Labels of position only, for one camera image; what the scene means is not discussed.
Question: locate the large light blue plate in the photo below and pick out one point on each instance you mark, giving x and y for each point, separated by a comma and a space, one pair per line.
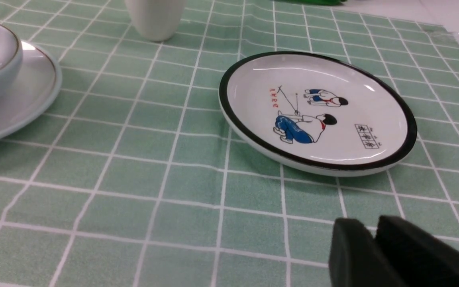
36, 87

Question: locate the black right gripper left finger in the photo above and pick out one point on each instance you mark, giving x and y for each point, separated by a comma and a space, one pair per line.
356, 260

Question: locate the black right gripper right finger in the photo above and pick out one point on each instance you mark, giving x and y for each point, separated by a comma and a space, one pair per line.
422, 260

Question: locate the white black-rimmed cup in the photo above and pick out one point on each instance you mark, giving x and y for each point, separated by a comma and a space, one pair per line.
155, 20

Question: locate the cartoon plate black rim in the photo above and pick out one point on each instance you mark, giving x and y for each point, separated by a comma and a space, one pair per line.
317, 114

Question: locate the green checkered tablecloth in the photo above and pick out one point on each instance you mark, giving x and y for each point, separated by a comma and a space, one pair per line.
132, 178

